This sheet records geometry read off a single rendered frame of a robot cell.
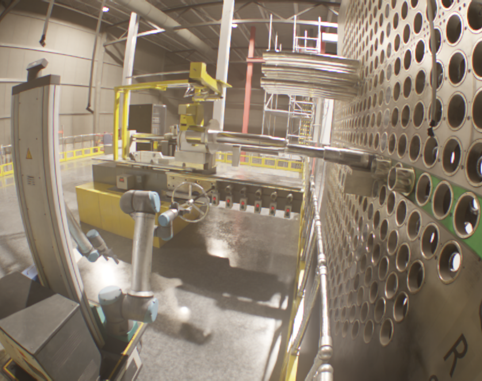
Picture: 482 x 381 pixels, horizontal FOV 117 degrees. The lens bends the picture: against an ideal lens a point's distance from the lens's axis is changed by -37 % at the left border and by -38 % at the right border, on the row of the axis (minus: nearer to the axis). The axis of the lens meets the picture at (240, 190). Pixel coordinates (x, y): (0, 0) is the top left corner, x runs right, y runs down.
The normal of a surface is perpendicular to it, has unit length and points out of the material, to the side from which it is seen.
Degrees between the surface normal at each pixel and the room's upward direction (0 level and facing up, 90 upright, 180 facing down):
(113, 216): 90
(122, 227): 90
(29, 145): 90
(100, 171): 90
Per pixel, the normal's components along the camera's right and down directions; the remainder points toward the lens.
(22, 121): -0.11, 0.26
